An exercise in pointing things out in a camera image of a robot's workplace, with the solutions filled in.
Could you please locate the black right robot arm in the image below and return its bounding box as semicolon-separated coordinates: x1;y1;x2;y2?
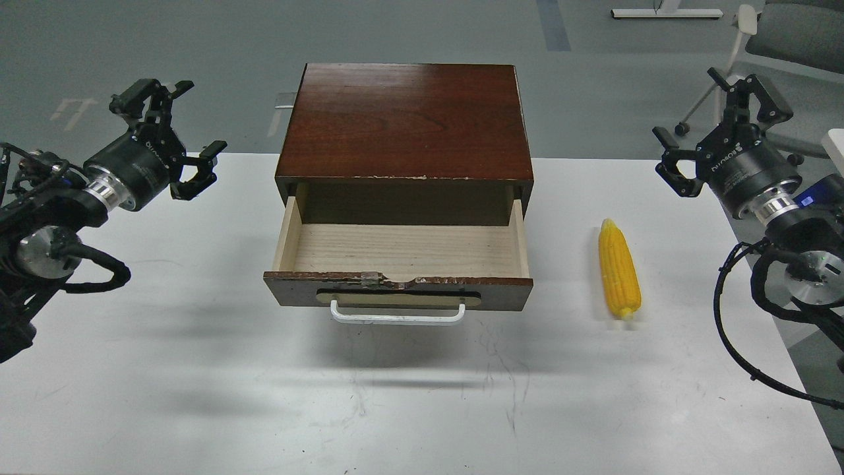
652;67;842;410

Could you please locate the grey office chair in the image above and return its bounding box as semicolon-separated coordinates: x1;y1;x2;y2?
674;0;844;166

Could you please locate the dark wooden cabinet box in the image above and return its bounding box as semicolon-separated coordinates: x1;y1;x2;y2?
274;63;534;225

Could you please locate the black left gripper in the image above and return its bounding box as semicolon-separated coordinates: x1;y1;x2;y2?
84;79;228;212

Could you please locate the yellow corn cob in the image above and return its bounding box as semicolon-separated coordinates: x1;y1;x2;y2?
599;218;642;321

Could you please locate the wooden drawer with white handle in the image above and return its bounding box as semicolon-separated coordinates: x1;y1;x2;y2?
263;180;533;321

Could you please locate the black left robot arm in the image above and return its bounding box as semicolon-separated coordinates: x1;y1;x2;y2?
1;79;227;362

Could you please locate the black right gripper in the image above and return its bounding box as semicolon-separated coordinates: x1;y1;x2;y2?
652;67;802;219

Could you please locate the white desk base bar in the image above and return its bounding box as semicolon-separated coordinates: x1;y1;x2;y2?
610;1;724;19

